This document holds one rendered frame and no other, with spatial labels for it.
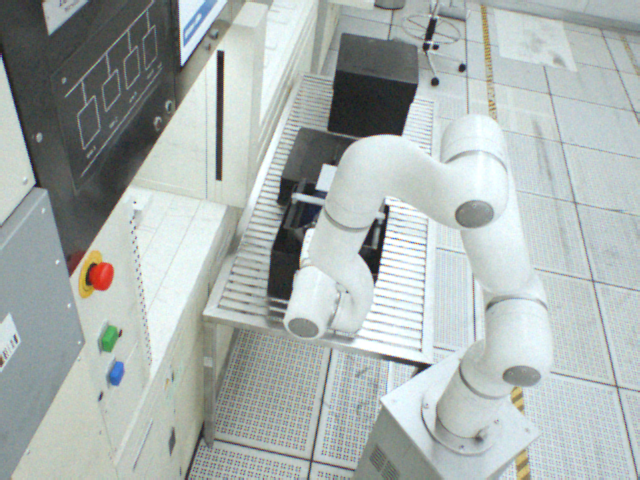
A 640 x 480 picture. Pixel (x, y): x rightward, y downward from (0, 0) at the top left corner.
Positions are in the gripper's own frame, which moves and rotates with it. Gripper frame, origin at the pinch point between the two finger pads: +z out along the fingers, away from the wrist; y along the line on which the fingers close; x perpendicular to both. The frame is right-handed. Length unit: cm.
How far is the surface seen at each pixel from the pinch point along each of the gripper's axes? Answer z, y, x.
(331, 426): 7, 13, -106
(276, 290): -1.5, -11.2, -27.0
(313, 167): 43.6, -11.4, -19.4
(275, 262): -1.5, -12.2, -16.3
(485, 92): 278, 72, -106
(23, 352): -70, -26, 36
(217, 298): -6.7, -25.7, -29.5
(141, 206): 6, -51, -15
